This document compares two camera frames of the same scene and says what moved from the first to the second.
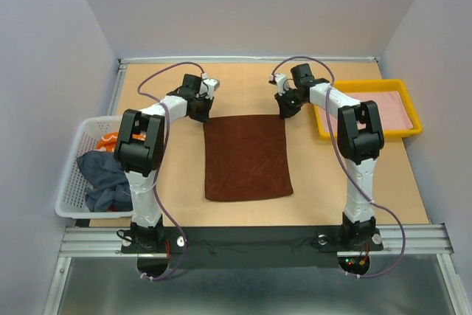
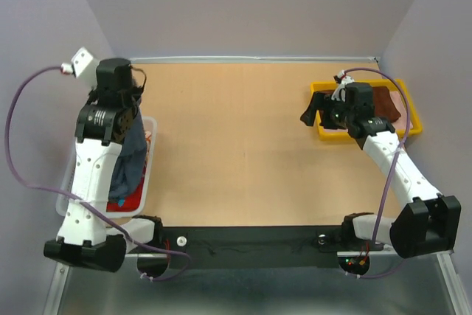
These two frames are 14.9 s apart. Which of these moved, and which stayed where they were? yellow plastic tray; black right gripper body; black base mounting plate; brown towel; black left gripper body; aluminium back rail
Moved: black right gripper body; brown towel; black left gripper body
Stayed: black base mounting plate; aluminium back rail; yellow plastic tray
